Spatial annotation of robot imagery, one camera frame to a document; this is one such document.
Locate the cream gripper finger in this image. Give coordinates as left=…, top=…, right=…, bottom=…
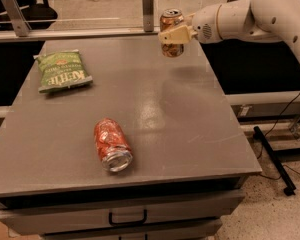
left=158, top=25, right=191, bottom=44

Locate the orange soda can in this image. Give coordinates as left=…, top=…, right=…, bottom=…
left=159, top=7, right=185, bottom=58

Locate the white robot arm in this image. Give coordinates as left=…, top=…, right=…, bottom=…
left=158, top=0, right=300, bottom=64

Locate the red coke can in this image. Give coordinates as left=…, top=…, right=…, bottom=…
left=94, top=118, right=133, bottom=172

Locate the green kettle chips bag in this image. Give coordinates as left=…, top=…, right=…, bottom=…
left=35, top=49, right=93, bottom=93

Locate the black office chair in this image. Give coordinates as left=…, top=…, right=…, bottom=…
left=0, top=0, right=58, bottom=30

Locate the black metal stand leg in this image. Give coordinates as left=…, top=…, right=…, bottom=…
left=254, top=126, right=296, bottom=196

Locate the grey lower drawer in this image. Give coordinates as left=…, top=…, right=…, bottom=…
left=42, top=219, right=222, bottom=240

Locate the grey drawer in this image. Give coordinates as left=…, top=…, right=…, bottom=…
left=0, top=189, right=244, bottom=235
left=42, top=219, right=222, bottom=240

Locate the grey top drawer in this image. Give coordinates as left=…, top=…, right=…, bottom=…
left=0, top=189, right=244, bottom=235

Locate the middle metal railing bracket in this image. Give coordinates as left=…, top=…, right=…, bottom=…
left=142, top=0, right=154, bottom=32

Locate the left metal railing bracket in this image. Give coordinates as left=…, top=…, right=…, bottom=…
left=1, top=0, right=30, bottom=37

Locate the black cable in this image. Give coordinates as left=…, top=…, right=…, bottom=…
left=256, top=89, right=300, bottom=185

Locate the black drawer handle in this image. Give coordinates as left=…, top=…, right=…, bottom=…
left=108, top=209, right=148, bottom=227

